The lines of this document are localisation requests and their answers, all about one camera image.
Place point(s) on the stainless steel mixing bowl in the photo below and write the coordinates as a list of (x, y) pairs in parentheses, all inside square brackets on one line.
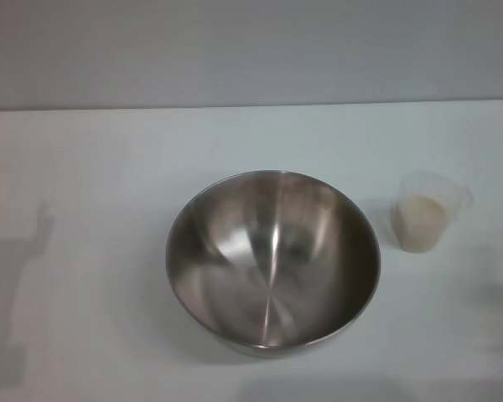
[(272, 272)]

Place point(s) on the clear plastic measuring cup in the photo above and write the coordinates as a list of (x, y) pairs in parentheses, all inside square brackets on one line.
[(406, 234)]

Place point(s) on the white uncooked rice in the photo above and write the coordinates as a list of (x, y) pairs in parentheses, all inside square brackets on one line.
[(421, 209)]

